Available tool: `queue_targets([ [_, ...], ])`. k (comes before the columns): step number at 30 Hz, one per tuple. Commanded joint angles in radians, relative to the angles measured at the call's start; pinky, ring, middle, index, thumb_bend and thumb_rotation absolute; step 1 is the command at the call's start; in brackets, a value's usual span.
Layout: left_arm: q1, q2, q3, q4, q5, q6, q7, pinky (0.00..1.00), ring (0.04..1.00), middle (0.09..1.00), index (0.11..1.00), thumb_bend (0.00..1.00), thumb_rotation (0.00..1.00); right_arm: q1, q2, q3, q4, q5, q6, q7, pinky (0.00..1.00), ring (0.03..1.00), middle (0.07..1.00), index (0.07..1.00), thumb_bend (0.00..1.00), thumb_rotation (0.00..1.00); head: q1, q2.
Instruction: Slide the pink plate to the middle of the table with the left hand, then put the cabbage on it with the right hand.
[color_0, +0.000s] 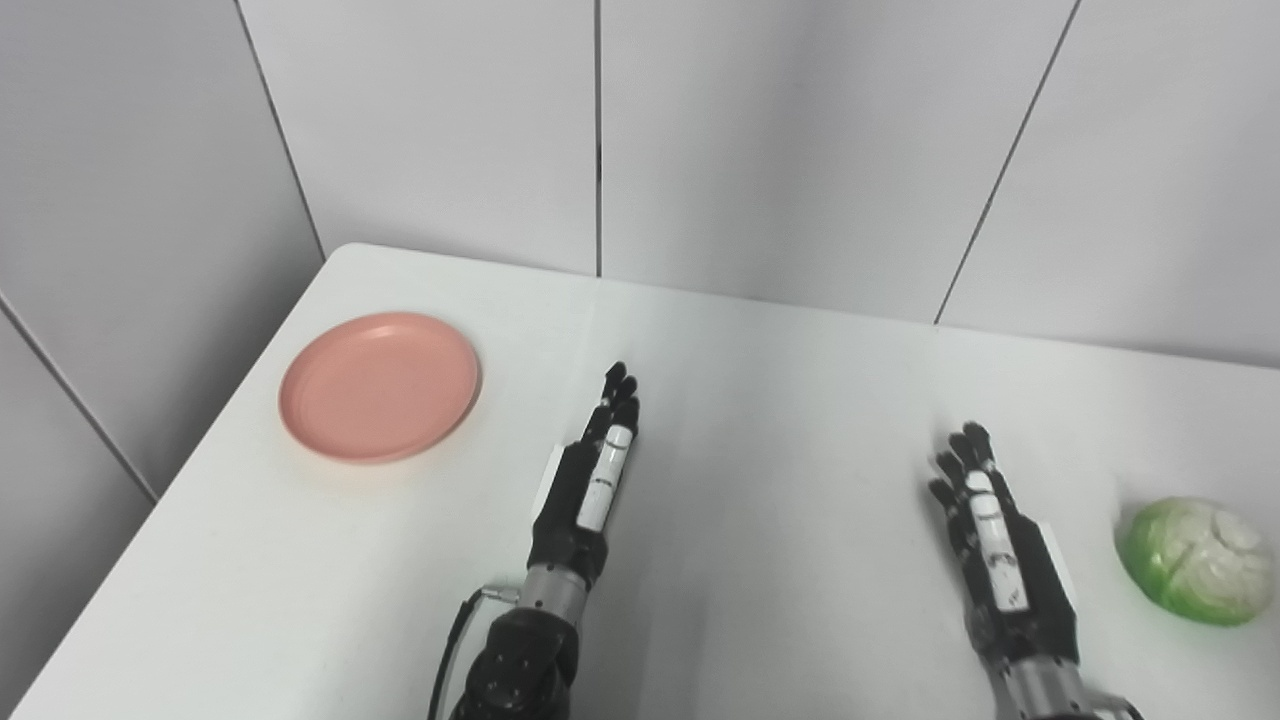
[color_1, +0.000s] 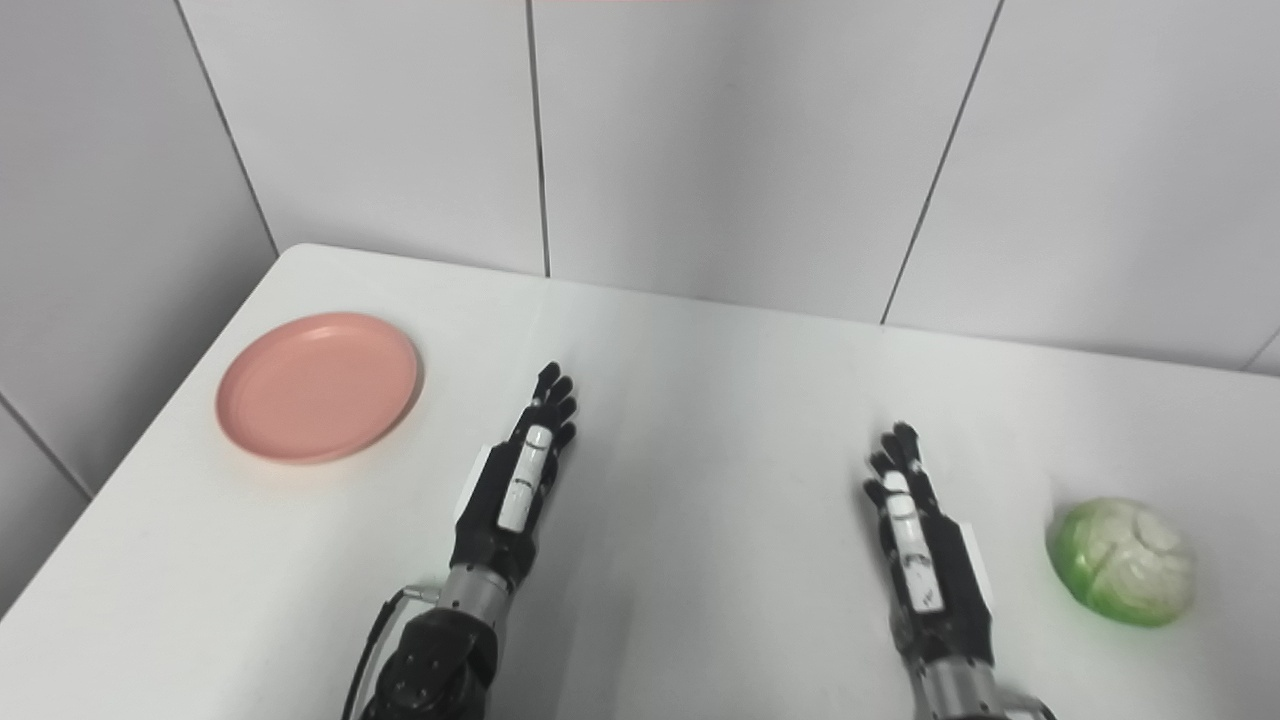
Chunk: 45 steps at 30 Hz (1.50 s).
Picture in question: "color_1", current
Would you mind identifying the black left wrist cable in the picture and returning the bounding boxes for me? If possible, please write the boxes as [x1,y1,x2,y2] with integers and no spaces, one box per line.
[342,587,442,720]

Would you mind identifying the green white cabbage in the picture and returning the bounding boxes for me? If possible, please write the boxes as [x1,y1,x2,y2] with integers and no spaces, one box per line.
[1046,497,1198,629]

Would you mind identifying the pink round plate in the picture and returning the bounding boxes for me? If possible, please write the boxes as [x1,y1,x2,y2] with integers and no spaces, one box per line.
[215,312,424,466]

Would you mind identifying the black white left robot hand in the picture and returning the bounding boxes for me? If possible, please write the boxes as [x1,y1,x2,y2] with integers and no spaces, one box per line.
[449,362,579,595]

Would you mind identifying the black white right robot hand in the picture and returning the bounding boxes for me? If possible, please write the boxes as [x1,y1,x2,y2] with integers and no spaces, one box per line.
[863,422,997,668]

